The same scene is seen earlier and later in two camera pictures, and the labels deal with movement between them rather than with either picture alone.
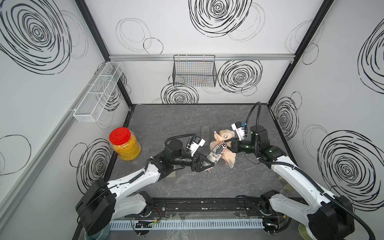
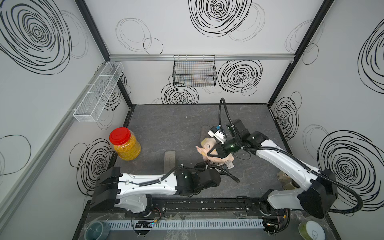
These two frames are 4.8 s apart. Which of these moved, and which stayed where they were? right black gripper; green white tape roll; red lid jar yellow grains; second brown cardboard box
Moved: right black gripper
Stayed: red lid jar yellow grains; green white tape roll; second brown cardboard box
